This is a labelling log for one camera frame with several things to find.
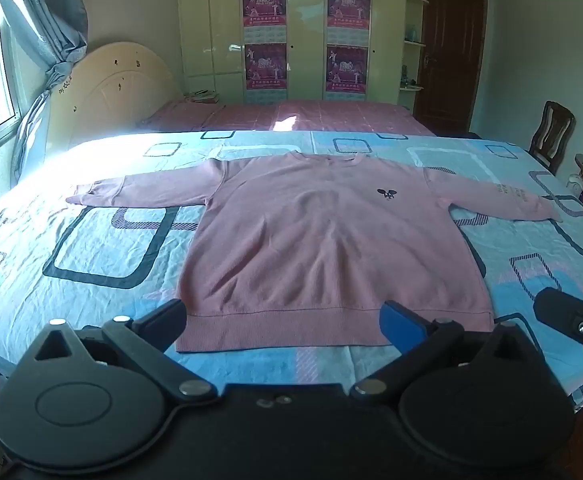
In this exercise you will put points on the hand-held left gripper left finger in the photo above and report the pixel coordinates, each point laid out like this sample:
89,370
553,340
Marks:
164,322

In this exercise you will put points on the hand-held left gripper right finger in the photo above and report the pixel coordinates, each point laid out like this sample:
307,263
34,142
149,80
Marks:
401,322

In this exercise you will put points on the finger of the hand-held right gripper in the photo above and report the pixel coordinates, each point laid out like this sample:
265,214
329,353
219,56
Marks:
566,317

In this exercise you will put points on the pink sweater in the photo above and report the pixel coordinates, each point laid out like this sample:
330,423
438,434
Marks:
321,240

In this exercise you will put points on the blue patterned bed sheet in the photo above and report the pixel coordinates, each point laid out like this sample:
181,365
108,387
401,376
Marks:
96,240

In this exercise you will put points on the wooden chair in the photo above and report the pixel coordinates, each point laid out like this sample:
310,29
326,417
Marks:
554,132

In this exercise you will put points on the pink checked bed sheet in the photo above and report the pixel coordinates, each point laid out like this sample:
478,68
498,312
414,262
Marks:
331,115

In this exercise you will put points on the stack of books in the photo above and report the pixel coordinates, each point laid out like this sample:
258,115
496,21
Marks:
202,96

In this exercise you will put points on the cream headboard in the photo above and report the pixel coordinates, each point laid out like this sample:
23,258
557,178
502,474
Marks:
116,90

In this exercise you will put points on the brown door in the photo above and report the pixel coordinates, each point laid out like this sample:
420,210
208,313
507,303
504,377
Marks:
449,55

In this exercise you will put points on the white corner shelf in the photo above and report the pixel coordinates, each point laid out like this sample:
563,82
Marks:
414,44

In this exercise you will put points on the cream wardrobe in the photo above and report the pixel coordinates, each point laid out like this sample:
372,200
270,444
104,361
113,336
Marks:
306,35

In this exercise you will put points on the blue curtain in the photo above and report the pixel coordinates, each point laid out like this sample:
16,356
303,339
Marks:
46,20

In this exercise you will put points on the purple wall poster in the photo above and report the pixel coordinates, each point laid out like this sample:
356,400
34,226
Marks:
264,7
266,72
346,70
349,7

